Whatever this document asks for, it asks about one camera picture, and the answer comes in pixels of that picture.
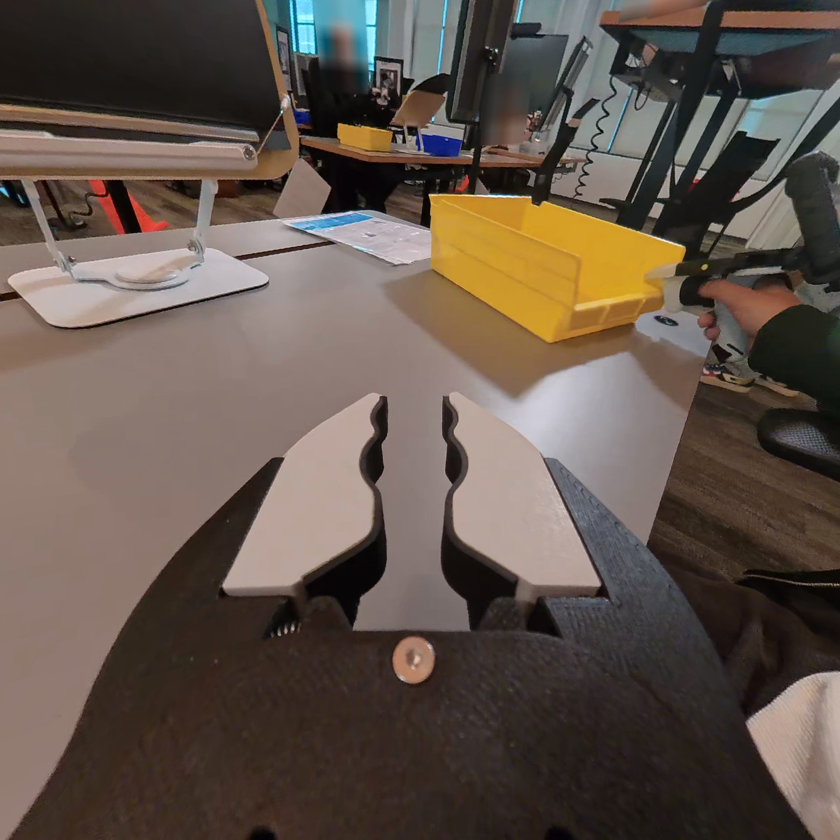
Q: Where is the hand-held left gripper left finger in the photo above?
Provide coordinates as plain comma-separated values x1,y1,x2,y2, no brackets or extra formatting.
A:
222,392,389,601

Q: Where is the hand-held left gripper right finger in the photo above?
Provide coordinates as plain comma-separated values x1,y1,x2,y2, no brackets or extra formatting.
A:
441,392,603,605

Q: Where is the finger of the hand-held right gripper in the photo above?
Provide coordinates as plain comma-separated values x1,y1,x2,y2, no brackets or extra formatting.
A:
645,256,742,282
661,276,715,315

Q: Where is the yellow plastic bin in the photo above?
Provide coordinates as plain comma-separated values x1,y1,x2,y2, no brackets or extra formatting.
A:
428,193,687,343

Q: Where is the black tablet on arm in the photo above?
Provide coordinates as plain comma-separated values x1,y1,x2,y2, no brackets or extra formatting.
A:
533,36,595,206

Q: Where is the person's right forearm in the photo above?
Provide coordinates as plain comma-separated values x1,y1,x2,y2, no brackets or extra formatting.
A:
748,303,840,411

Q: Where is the grey desk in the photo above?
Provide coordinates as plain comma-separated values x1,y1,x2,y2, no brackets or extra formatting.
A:
0,210,713,840

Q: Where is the raised standing desk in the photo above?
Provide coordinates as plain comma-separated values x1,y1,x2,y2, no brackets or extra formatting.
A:
600,0,840,231

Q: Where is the wooden background desk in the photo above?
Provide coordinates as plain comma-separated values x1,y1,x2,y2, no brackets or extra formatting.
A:
298,134,585,217

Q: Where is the person's right hand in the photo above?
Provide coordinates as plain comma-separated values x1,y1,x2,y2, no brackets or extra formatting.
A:
697,279,803,342

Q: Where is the patterned sneaker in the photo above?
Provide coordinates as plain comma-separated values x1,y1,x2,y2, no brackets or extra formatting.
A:
699,357,798,398

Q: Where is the black computer monitor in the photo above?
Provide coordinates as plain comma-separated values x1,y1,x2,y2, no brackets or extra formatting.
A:
505,33,569,126
446,0,522,126

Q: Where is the person's green jacket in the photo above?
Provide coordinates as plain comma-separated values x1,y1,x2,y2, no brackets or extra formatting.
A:
656,564,840,723

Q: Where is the printed paper sheet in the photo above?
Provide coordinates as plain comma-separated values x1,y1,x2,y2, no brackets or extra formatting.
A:
282,210,434,265

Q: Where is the grey card sheet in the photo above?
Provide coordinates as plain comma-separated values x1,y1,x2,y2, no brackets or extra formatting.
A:
272,157,332,219

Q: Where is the small yellow bin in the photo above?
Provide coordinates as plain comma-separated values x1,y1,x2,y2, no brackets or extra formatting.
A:
336,122,395,152

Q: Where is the orange cone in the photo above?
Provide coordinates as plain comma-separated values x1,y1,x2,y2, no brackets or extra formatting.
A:
88,178,168,234

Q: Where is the person's white ribbed top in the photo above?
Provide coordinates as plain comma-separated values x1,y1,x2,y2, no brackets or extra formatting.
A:
747,672,840,840

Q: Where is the coiled black cable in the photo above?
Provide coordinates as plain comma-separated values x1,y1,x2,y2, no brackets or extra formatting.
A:
574,75,621,198

